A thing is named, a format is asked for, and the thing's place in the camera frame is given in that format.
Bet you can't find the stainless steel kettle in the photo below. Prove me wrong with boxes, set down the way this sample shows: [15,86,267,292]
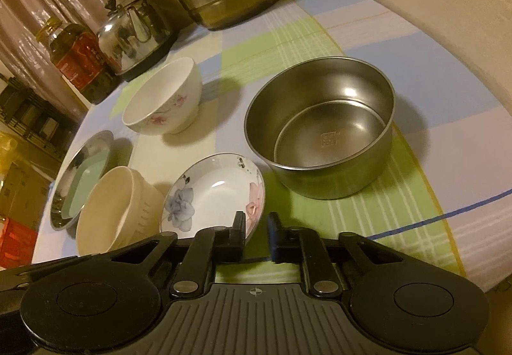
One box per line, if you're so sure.
[97,0,182,82]

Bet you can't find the cooking oil bottle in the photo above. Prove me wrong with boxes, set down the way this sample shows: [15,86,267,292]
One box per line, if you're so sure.
[36,17,121,106]

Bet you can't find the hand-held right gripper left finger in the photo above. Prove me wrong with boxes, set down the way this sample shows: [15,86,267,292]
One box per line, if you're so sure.
[112,211,246,298]

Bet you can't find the cream ribbed bowl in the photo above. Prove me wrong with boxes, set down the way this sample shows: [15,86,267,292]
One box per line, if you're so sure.
[75,166,166,257]

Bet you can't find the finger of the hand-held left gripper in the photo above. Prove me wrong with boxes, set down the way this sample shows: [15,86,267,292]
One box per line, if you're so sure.
[0,255,88,294]

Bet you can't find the floral porcelain plate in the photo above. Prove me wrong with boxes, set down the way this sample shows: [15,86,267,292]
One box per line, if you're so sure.
[160,153,265,246]

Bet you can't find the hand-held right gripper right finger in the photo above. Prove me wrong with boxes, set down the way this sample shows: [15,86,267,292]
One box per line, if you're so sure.
[267,212,401,298]

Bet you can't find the yellow plastic bag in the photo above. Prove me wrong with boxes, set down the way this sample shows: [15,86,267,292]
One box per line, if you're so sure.
[0,131,19,177]

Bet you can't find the white floral bowl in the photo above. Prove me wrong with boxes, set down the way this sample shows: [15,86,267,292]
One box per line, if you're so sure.
[122,57,203,137]

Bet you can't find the stainless steel plate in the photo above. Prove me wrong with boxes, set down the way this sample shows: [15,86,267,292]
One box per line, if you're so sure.
[50,130,117,230]

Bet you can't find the green plate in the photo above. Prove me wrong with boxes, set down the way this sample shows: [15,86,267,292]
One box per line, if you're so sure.
[60,149,113,218]

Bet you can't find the red crate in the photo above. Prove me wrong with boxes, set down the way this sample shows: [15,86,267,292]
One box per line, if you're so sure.
[0,217,43,270]

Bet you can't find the large stainless steel bowl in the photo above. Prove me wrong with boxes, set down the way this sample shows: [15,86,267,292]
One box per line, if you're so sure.
[244,56,396,201]

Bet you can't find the checked tablecloth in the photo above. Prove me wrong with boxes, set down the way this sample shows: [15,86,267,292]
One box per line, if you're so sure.
[30,0,512,292]

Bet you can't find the dark storage rack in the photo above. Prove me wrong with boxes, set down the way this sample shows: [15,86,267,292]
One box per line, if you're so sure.
[0,75,78,164]

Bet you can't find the cardboard box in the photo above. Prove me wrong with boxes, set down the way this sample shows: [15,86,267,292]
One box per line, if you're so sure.
[0,161,55,220]

